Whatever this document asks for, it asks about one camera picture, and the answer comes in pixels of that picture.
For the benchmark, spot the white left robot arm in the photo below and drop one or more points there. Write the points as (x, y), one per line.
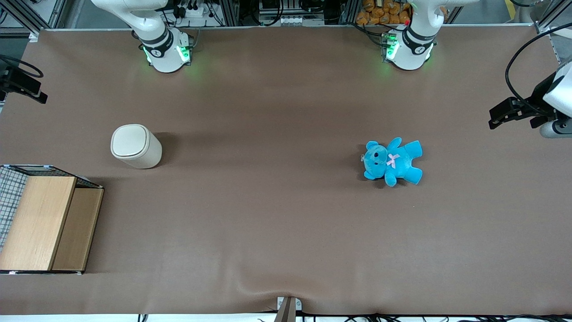
(415, 40)

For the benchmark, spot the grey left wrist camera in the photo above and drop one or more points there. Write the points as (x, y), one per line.
(556, 129)

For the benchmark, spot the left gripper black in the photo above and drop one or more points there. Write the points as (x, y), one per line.
(537, 100)

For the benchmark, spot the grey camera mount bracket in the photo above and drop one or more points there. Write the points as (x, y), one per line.
(288, 309)

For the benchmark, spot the orange plush toys pile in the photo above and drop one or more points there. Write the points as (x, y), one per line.
(384, 12)

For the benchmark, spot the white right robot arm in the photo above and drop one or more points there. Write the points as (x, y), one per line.
(147, 27)

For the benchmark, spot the white trash can with lid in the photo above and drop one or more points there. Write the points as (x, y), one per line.
(136, 147)

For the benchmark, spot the blue teddy bear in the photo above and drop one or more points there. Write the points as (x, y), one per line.
(393, 162)

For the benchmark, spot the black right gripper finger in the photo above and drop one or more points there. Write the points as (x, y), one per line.
(22, 82)

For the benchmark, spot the white power strip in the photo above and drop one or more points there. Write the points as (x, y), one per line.
(292, 20)

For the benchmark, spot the brown table cloth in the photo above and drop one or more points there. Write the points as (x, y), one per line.
(277, 179)

